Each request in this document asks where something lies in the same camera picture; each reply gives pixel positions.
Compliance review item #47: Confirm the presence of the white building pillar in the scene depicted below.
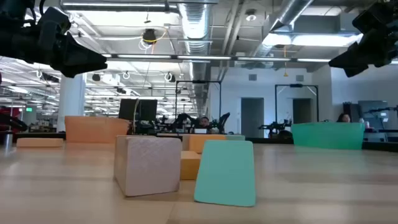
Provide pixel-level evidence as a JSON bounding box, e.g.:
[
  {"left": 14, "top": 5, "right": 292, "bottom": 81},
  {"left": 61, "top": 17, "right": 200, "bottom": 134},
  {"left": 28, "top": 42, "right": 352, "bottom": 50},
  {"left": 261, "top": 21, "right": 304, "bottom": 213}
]
[{"left": 57, "top": 73, "right": 86, "bottom": 133}]

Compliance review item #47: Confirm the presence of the dark cabinet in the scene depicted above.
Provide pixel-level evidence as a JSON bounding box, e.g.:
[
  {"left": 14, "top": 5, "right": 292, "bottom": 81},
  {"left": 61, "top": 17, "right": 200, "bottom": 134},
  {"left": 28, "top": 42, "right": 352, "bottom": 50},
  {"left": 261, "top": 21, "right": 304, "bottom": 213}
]
[{"left": 343, "top": 102, "right": 358, "bottom": 123}]

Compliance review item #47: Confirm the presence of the silver ceiling pipe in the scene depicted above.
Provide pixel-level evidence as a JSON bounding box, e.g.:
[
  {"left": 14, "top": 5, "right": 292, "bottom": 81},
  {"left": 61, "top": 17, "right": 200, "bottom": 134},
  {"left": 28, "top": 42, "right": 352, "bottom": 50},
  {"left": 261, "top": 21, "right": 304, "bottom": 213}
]
[{"left": 60, "top": 0, "right": 180, "bottom": 13}]

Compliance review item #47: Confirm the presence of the grey door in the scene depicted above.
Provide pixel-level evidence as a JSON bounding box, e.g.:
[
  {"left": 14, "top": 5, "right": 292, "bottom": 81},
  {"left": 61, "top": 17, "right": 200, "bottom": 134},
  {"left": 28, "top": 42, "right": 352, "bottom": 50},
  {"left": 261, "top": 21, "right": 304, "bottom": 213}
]
[
  {"left": 292, "top": 98, "right": 313, "bottom": 124},
  {"left": 241, "top": 97, "right": 265, "bottom": 139}
]

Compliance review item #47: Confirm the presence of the long ceiling light strip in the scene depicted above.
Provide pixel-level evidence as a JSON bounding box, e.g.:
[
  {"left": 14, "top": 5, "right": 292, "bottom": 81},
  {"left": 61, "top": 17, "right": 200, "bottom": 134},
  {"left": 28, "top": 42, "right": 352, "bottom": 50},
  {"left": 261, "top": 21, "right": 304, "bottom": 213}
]
[{"left": 101, "top": 54, "right": 332, "bottom": 63}]

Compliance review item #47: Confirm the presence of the pink textured block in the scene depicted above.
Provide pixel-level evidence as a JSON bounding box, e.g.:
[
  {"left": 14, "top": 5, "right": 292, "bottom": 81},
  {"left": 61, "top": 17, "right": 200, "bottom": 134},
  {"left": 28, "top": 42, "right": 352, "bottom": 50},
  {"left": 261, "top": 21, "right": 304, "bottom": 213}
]
[{"left": 113, "top": 134, "right": 183, "bottom": 197}]

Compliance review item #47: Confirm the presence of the orange foam block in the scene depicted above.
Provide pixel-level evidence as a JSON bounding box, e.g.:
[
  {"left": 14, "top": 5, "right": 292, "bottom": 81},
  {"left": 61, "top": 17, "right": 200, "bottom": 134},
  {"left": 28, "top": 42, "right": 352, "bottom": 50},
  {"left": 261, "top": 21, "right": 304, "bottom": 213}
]
[{"left": 188, "top": 134, "right": 227, "bottom": 154}]

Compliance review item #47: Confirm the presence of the yellow hanging cord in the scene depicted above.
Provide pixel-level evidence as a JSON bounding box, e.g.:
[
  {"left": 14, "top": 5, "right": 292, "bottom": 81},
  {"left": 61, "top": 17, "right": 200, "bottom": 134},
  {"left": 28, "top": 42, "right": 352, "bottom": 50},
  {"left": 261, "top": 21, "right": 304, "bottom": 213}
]
[{"left": 282, "top": 45, "right": 289, "bottom": 78}]

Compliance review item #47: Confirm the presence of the green plastic bin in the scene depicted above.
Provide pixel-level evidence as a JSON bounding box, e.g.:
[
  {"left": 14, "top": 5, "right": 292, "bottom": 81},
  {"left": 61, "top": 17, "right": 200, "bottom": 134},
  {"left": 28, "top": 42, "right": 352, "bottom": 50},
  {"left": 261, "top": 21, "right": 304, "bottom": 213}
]
[{"left": 291, "top": 121, "right": 366, "bottom": 151}]

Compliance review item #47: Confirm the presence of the black computer monitor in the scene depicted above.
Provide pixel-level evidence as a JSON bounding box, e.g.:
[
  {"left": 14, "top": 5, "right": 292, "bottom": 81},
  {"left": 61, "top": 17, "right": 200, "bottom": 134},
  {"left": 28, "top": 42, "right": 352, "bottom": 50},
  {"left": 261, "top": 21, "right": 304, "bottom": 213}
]
[{"left": 118, "top": 98, "right": 159, "bottom": 122}]

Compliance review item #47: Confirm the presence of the teal slab block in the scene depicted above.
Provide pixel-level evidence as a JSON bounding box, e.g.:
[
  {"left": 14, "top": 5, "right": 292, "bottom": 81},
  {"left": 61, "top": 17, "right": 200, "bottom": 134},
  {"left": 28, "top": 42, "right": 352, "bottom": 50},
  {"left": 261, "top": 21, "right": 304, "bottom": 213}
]
[{"left": 193, "top": 139, "right": 257, "bottom": 208}]

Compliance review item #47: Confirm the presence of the black ceiling device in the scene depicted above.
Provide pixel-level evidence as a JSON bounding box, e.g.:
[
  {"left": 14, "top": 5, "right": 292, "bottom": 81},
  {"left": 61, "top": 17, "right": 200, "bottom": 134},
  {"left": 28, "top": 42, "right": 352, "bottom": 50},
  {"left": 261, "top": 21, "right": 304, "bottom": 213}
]
[{"left": 142, "top": 28, "right": 158, "bottom": 45}]

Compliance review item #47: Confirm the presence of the tan block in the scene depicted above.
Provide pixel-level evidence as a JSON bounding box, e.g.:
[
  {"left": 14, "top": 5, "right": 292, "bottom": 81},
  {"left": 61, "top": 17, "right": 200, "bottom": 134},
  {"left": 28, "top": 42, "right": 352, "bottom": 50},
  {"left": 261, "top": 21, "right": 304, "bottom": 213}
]
[{"left": 16, "top": 138, "right": 65, "bottom": 148}]

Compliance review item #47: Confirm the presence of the slanted silver duct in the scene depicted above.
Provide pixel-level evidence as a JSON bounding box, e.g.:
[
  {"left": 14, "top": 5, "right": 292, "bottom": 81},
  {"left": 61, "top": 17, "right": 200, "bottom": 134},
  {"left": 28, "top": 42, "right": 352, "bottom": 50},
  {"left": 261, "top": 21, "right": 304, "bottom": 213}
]
[{"left": 253, "top": 0, "right": 315, "bottom": 58}]

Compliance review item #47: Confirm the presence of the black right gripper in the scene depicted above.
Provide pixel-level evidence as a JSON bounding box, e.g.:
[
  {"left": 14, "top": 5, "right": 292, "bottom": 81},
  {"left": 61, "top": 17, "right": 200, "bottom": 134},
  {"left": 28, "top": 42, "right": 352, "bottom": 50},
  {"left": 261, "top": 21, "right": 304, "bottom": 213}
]
[{"left": 328, "top": 29, "right": 398, "bottom": 78}]

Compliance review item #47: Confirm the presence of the dark wall screen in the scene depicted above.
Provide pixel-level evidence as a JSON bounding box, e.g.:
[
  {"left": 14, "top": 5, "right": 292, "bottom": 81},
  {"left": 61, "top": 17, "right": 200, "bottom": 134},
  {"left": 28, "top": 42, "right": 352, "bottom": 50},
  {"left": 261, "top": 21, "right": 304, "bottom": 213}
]
[{"left": 357, "top": 100, "right": 389, "bottom": 125}]

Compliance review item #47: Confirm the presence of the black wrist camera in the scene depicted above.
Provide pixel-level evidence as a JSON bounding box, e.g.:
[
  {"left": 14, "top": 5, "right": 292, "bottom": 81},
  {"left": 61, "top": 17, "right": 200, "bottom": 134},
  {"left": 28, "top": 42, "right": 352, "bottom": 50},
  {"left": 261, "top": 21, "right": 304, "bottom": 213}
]
[
  {"left": 353, "top": 9, "right": 385, "bottom": 35},
  {"left": 37, "top": 6, "right": 72, "bottom": 37}
]

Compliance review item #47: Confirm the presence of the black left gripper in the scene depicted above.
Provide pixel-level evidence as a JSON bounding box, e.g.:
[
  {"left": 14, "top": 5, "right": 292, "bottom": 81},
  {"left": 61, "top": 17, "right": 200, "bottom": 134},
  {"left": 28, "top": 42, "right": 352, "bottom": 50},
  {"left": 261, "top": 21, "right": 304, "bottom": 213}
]
[{"left": 12, "top": 29, "right": 108, "bottom": 78}]

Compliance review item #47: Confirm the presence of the silver metal cylinder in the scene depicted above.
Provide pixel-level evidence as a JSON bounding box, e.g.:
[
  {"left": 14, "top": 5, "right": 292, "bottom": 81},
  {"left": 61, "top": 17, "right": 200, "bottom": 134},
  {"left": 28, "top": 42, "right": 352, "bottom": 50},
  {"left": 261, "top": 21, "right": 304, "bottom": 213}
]
[{"left": 2, "top": 130, "right": 14, "bottom": 149}]

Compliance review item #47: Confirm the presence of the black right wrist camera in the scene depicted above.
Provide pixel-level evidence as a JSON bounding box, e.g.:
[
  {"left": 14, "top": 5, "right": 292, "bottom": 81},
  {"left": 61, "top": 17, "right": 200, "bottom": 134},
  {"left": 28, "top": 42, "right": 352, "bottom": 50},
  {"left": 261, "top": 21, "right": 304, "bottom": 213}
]
[{"left": 353, "top": 9, "right": 385, "bottom": 35}]

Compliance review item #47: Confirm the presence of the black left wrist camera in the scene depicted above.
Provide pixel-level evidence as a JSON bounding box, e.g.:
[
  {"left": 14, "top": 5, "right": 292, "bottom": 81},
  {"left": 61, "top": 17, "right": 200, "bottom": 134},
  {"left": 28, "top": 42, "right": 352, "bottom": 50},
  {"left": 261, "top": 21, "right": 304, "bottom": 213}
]
[{"left": 37, "top": 6, "right": 72, "bottom": 37}]

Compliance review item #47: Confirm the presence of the small yellow-orange block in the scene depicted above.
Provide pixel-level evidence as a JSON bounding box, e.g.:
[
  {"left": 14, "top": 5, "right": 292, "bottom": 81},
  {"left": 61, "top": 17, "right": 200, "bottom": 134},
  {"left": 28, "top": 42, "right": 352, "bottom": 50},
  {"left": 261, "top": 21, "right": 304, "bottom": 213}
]
[{"left": 180, "top": 150, "right": 202, "bottom": 180}]

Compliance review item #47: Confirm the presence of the orange plastic bin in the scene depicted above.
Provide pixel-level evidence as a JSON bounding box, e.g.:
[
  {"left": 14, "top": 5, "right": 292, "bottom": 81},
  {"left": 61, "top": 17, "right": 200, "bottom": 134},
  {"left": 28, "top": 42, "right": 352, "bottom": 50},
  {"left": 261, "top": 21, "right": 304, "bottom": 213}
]
[{"left": 64, "top": 116, "right": 131, "bottom": 144}]

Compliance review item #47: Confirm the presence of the round silver ventilation duct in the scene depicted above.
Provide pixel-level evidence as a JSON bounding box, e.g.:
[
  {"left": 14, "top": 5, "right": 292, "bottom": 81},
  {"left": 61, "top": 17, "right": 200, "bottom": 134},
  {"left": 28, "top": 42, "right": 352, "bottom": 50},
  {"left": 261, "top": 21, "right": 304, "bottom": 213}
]
[{"left": 178, "top": 2, "right": 215, "bottom": 116}]

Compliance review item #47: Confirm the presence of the black metal frame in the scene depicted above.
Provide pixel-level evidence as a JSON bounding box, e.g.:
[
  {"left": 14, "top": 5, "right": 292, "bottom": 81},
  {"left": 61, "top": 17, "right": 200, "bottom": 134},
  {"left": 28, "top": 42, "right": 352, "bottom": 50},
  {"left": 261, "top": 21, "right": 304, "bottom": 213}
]
[
  {"left": 175, "top": 80, "right": 222, "bottom": 121},
  {"left": 274, "top": 83, "right": 320, "bottom": 123}
]

